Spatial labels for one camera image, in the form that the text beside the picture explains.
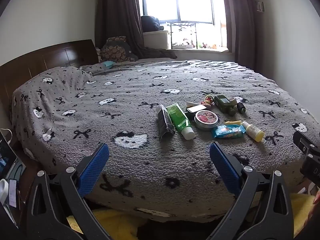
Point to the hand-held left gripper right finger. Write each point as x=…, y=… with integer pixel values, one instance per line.
x=225, y=167

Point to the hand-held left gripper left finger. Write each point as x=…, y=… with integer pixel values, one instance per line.
x=95, y=167

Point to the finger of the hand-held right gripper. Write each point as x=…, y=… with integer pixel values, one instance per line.
x=303, y=140

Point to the blue wet wipe packet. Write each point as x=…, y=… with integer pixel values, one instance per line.
x=228, y=131

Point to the small yellow bottle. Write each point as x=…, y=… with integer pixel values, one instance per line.
x=253, y=130

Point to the round tin with pink lid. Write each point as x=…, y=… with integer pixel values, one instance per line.
x=206, y=120

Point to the small dark bottle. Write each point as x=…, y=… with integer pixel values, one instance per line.
x=241, y=107

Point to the olive green bottle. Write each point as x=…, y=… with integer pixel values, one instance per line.
x=225, y=103

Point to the green tube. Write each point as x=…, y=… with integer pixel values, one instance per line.
x=180, y=121

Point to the black compact case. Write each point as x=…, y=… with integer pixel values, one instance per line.
x=194, y=110

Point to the white card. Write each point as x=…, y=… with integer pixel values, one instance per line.
x=193, y=103

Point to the black and silver tube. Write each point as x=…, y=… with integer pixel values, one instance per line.
x=165, y=122

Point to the person's right hand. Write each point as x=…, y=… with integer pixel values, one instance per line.
x=317, y=197

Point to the smartphone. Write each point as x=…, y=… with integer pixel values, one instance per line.
x=13, y=193

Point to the laptop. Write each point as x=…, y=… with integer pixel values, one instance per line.
x=6, y=157

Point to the grey printed blanket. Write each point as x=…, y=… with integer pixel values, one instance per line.
x=150, y=92

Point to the patterned dark pillow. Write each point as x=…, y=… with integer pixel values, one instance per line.
x=116, y=50

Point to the wooden headboard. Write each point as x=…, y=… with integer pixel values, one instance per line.
x=37, y=60

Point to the windowsill figurines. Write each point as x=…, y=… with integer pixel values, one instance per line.
x=205, y=45

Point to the brown curtain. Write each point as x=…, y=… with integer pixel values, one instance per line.
x=117, y=17
x=237, y=17

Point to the black metal rack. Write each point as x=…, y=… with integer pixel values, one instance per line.
x=182, y=32

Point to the dark clothes pile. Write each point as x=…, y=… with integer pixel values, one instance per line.
x=151, y=23

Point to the window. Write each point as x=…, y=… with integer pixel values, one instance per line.
x=177, y=0

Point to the wall switch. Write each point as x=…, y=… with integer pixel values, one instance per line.
x=260, y=6

